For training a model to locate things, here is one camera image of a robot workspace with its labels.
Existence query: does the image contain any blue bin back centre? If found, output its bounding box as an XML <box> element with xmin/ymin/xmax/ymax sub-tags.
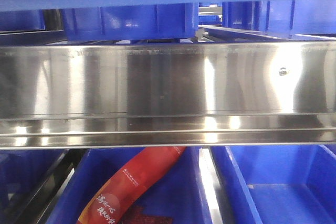
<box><xmin>61</xmin><ymin>3</ymin><xmax>198</xmax><ymax>41</ymax></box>

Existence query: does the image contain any blue bin holding package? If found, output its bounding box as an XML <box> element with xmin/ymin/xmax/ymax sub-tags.
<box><xmin>46</xmin><ymin>147</ymin><xmax>212</xmax><ymax>223</ymax></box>

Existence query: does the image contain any empty blue bin lower right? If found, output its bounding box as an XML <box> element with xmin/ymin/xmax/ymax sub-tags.
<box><xmin>211</xmin><ymin>145</ymin><xmax>335</xmax><ymax>223</ymax></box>

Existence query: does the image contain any blue bin back right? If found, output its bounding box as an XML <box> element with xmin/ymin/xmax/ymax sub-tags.
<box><xmin>222</xmin><ymin>0</ymin><xmax>335</xmax><ymax>35</ymax></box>

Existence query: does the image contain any blue bin lower left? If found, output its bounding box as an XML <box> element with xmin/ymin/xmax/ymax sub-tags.
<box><xmin>1</xmin><ymin>150</ymin><xmax>63</xmax><ymax>223</ymax></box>

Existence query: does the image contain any steel divider bar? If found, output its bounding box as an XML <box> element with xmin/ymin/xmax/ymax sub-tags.
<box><xmin>198</xmin><ymin>148</ymin><xmax>231</xmax><ymax>223</ymax></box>

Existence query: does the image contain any red snack package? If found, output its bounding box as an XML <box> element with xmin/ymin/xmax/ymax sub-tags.
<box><xmin>77</xmin><ymin>146</ymin><xmax>186</xmax><ymax>223</ymax></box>

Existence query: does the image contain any black divider bar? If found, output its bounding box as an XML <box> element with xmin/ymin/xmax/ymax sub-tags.
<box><xmin>11</xmin><ymin>149</ymin><xmax>85</xmax><ymax>223</ymax></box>

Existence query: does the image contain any stainless steel shelf rail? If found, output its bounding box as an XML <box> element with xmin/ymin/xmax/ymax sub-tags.
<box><xmin>1</xmin><ymin>41</ymin><xmax>335</xmax><ymax>149</ymax></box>

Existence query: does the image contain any rail screw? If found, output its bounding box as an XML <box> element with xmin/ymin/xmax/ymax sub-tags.
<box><xmin>278</xmin><ymin>67</ymin><xmax>289</xmax><ymax>77</ymax></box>

